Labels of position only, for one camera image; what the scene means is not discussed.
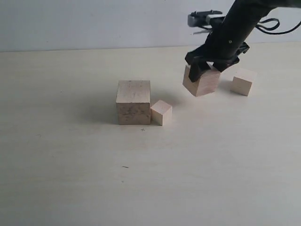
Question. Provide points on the smallest wooden cube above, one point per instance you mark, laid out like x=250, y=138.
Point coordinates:
x=161, y=112

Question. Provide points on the small wooden cube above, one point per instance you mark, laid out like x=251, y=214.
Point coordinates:
x=242, y=81

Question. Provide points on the medium wooden cube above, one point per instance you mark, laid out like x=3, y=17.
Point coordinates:
x=206, y=84

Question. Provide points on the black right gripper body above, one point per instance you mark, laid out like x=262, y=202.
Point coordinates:
x=227, y=37

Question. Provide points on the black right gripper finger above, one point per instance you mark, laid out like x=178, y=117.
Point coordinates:
x=223, y=64
x=197, y=69

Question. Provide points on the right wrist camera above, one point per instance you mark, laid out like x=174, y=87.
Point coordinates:
x=205, y=20

